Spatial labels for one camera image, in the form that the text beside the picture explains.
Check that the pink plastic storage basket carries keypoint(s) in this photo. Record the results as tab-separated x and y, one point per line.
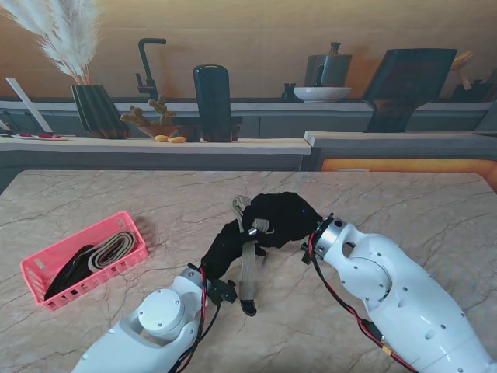
128	225

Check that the dark brown braided belt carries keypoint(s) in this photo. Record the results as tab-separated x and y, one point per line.
66	276

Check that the printed kitchen scene backdrop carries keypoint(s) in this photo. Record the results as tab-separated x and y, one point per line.
248	23

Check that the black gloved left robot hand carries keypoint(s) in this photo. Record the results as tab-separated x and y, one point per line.
229	245

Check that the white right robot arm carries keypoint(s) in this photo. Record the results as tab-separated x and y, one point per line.
400	287

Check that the tan braided belt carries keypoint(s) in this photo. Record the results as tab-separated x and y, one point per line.
112	248

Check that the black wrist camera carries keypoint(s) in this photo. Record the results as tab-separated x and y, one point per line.
223	291
306	252

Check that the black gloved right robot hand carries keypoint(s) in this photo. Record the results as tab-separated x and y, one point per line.
287	217

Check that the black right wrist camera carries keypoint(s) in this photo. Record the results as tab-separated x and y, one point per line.
306	252

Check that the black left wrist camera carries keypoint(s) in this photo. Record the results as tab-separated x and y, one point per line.
223	291

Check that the pale grey braided belt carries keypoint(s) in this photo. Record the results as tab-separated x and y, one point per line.
248	272

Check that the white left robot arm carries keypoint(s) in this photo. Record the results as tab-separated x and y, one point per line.
155	318

